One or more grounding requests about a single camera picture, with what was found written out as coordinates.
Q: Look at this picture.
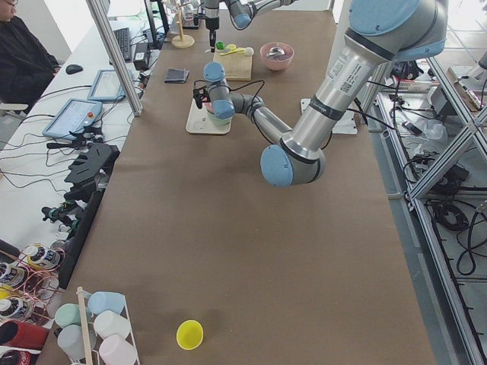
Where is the seated person in black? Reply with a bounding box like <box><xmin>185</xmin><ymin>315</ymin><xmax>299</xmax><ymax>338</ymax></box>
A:
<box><xmin>1</xmin><ymin>1</ymin><xmax>60</xmax><ymax>106</ymax></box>

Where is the cream rabbit tray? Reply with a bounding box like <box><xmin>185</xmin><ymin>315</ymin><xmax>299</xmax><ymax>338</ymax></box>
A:
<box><xmin>186</xmin><ymin>100</ymin><xmax>231</xmax><ymax>135</ymax></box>

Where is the green bowl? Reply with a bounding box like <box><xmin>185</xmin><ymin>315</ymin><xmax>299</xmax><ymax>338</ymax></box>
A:
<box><xmin>206</xmin><ymin>110</ymin><xmax>232</xmax><ymax>128</ymax></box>

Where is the grey folded cloth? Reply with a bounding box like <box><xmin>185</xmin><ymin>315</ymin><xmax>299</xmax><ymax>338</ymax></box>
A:
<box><xmin>164</xmin><ymin>68</ymin><xmax>189</xmax><ymax>84</ymax></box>

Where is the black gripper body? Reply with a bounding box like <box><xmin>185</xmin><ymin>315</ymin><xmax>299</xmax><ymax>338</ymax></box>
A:
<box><xmin>205</xmin><ymin>17</ymin><xmax>220</xmax><ymax>32</ymax></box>
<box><xmin>193</xmin><ymin>80</ymin><xmax>210</xmax><ymax>110</ymax></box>

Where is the black keyboard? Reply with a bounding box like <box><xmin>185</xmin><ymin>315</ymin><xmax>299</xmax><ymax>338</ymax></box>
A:
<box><xmin>113</xmin><ymin>27</ymin><xmax>132</xmax><ymax>62</ymax></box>

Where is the black computer mouse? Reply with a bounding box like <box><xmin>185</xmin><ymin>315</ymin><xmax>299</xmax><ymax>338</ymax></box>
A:
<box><xmin>65</xmin><ymin>64</ymin><xmax>84</xmax><ymax>75</ymax></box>

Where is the yellow plastic knife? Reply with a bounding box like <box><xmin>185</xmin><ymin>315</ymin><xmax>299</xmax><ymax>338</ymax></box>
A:
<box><xmin>220</xmin><ymin>47</ymin><xmax>246</xmax><ymax>56</ymax></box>

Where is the bamboo cutting board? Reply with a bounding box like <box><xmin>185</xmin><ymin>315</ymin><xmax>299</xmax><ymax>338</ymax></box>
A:
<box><xmin>213</xmin><ymin>52</ymin><xmax>253</xmax><ymax>81</ymax></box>

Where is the white plastic cup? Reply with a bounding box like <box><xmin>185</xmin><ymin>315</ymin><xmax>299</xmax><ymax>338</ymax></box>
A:
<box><xmin>94</xmin><ymin>310</ymin><xmax>131</xmax><ymax>339</ymax></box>

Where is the white garlic bulb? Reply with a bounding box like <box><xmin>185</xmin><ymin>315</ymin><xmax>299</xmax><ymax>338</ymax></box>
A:
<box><xmin>243</xmin><ymin>47</ymin><xmax>254</xmax><ymax>56</ymax></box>

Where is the small pink bowl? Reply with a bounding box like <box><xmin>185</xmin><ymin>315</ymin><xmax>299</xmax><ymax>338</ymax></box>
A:
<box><xmin>204</xmin><ymin>103</ymin><xmax>214</xmax><ymax>114</ymax></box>

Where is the green plastic cup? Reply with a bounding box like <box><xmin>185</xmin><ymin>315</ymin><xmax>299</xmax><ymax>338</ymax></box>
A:
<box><xmin>54</xmin><ymin>303</ymin><xmax>81</xmax><ymax>328</ymax></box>

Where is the large pink bowl with ice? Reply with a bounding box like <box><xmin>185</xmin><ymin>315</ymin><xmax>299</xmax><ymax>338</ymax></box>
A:
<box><xmin>259</xmin><ymin>42</ymin><xmax>294</xmax><ymax>71</ymax></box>

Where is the pink plastic cup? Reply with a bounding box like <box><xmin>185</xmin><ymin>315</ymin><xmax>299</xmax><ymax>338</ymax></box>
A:
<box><xmin>99</xmin><ymin>334</ymin><xmax>137</xmax><ymax>365</ymax></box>

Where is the wooden mug tree stand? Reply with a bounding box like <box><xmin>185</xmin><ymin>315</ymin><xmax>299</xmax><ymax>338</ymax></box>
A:
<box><xmin>164</xmin><ymin>1</ymin><xmax>195</xmax><ymax>49</ymax></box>

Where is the blue teach pendant tablet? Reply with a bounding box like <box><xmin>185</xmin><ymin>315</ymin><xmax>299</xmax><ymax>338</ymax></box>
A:
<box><xmin>42</xmin><ymin>98</ymin><xmax>103</xmax><ymax>140</ymax></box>

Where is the aluminium frame post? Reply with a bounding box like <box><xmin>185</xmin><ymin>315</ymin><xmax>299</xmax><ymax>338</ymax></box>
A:
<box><xmin>85</xmin><ymin>0</ymin><xmax>143</xmax><ymax>116</ymax></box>

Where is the yellow plastic cup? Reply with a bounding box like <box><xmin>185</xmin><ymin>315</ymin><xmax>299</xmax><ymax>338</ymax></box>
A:
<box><xmin>176</xmin><ymin>319</ymin><xmax>204</xmax><ymax>351</ymax></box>

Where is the blue plastic cup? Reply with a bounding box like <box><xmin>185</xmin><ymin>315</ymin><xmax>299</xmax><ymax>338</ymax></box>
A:
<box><xmin>88</xmin><ymin>291</ymin><xmax>126</xmax><ymax>316</ymax></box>

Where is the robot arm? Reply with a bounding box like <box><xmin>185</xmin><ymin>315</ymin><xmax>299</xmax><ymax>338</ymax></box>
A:
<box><xmin>193</xmin><ymin>1</ymin><xmax>448</xmax><ymax>187</ymax></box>
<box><xmin>200</xmin><ymin>0</ymin><xmax>294</xmax><ymax>53</ymax></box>

